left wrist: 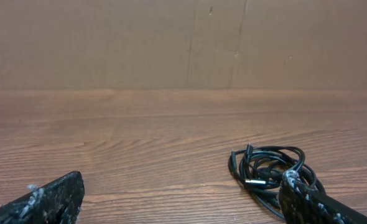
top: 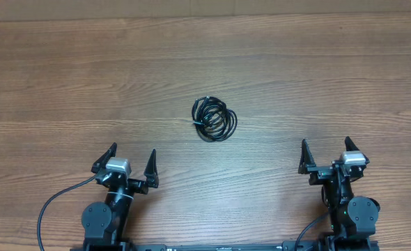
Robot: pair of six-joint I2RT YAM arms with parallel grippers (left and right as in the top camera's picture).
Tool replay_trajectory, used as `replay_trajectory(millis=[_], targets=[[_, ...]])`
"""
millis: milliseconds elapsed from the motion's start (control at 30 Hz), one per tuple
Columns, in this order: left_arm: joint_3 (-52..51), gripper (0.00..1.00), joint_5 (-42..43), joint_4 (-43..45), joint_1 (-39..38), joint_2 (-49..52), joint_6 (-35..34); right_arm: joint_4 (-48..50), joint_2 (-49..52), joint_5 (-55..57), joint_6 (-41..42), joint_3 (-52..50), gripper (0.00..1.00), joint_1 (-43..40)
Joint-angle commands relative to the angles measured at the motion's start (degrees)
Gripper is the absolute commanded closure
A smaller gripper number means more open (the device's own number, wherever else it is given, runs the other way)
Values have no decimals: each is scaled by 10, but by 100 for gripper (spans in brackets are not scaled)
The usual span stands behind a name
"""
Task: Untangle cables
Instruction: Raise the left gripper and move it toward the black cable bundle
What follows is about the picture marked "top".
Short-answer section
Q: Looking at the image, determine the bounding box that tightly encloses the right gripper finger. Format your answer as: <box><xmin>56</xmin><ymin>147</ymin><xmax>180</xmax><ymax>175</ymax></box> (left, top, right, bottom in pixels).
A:
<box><xmin>298</xmin><ymin>139</ymin><xmax>316</xmax><ymax>174</ymax></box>
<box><xmin>344</xmin><ymin>136</ymin><xmax>370</xmax><ymax>164</ymax></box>

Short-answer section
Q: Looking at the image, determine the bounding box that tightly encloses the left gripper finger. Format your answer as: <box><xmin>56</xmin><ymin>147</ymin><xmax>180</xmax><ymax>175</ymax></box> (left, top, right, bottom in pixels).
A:
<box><xmin>144</xmin><ymin>149</ymin><xmax>160</xmax><ymax>188</ymax></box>
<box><xmin>91</xmin><ymin>142</ymin><xmax>117</xmax><ymax>174</ymax></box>

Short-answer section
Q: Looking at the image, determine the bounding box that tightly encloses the black usb cable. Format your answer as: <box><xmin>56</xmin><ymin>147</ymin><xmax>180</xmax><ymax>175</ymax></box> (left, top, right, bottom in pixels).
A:
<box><xmin>191</xmin><ymin>96</ymin><xmax>238</xmax><ymax>143</ymax></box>

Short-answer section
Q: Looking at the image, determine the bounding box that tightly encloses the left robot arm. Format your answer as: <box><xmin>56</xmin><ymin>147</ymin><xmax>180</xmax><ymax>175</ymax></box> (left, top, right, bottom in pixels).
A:
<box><xmin>82</xmin><ymin>143</ymin><xmax>159</xmax><ymax>250</ymax></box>

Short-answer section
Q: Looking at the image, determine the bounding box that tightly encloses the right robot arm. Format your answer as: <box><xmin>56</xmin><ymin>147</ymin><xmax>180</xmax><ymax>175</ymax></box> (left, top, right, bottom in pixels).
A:
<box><xmin>293</xmin><ymin>137</ymin><xmax>380</xmax><ymax>250</ymax></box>

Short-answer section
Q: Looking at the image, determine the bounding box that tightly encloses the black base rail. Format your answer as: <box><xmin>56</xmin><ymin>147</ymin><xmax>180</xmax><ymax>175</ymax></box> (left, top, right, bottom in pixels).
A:
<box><xmin>69</xmin><ymin>239</ymin><xmax>380</xmax><ymax>251</ymax></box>

